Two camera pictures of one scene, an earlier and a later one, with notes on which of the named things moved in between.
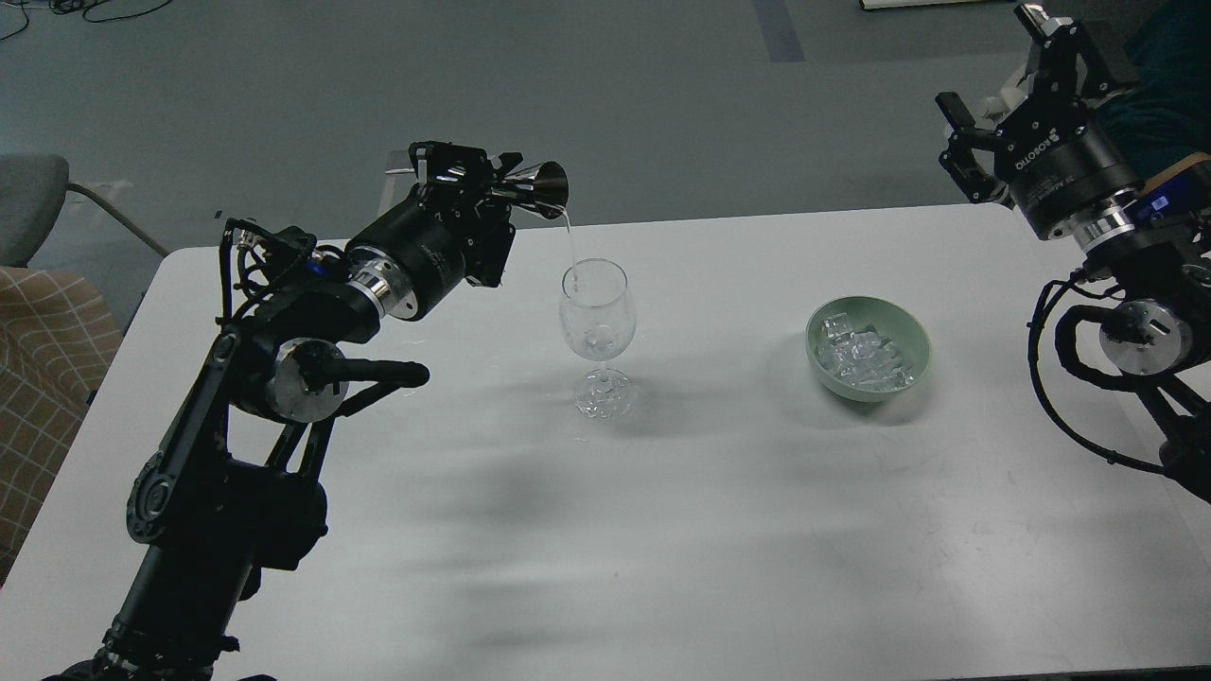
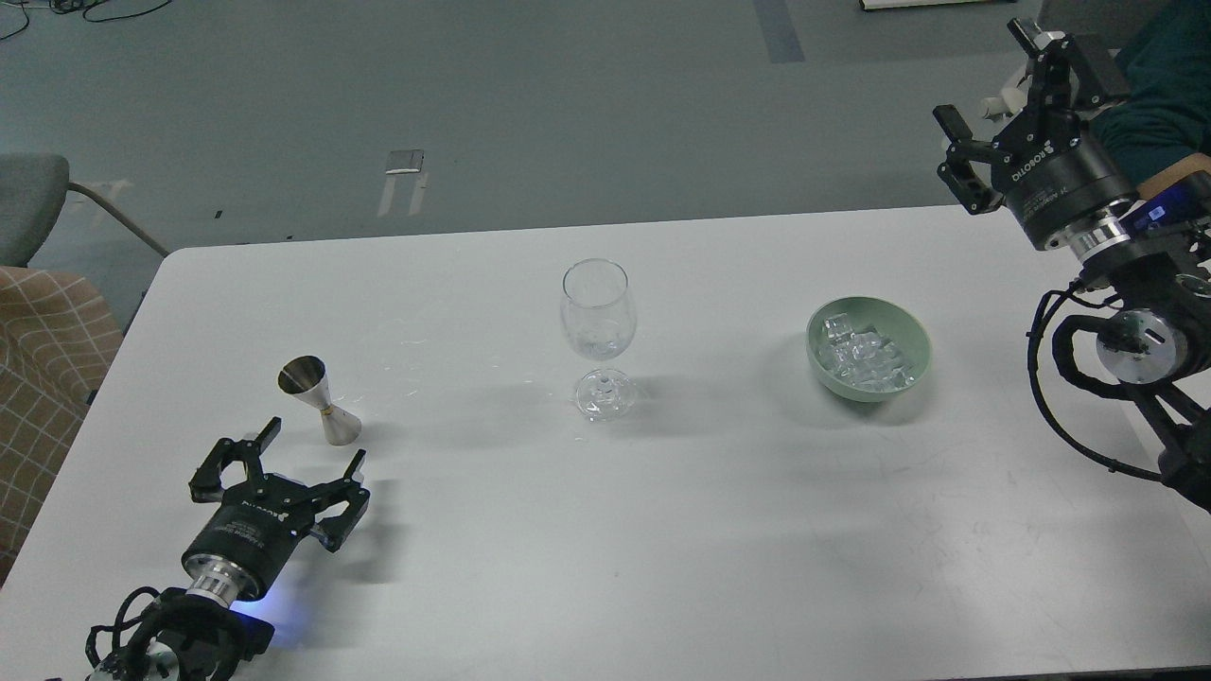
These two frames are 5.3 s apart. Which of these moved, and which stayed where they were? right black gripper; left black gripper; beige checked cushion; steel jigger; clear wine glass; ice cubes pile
Moved: steel jigger; left black gripper
Stayed: right black gripper; beige checked cushion; clear wine glass; ice cubes pile
